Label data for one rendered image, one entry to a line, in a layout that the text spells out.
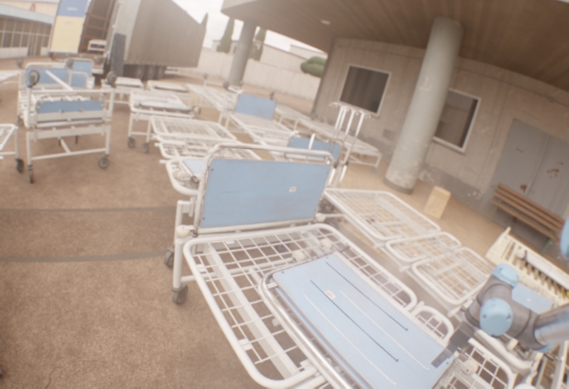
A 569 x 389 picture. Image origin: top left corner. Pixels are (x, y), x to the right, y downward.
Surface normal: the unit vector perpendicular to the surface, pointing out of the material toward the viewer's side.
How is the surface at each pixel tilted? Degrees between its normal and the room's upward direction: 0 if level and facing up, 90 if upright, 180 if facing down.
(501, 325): 95
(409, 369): 5
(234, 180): 90
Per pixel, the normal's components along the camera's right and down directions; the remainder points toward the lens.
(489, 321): -0.66, 0.15
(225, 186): 0.55, 0.42
